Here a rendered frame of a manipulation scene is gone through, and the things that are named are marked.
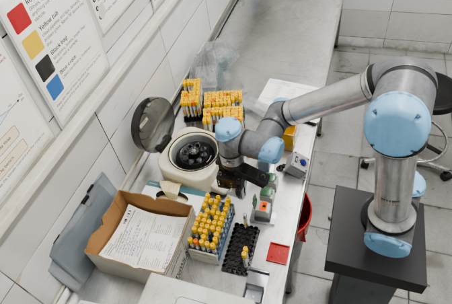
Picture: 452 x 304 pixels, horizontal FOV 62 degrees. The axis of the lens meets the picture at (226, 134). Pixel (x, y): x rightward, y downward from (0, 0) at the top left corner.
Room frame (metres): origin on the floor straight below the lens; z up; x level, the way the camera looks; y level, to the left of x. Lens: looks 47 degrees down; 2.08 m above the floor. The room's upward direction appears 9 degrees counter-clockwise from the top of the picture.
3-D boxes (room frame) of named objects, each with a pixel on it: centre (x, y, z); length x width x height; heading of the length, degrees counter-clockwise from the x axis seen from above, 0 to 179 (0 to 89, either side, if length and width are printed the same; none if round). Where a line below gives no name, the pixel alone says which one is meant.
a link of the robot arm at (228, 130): (0.74, -0.01, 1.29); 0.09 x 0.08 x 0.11; 57
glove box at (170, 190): (0.81, 0.23, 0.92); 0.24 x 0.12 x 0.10; 66
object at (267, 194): (0.77, -0.11, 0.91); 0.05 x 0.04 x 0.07; 66
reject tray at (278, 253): (0.56, -0.11, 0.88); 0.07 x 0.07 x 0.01; 66
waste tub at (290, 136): (1.07, -0.23, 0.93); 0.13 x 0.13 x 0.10; 64
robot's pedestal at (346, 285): (0.59, -0.47, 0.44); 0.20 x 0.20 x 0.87; 66
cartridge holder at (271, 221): (0.70, -0.09, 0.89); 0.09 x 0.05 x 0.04; 69
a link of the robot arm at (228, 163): (0.74, -0.01, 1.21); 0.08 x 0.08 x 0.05
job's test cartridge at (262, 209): (0.70, -0.09, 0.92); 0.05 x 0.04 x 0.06; 68
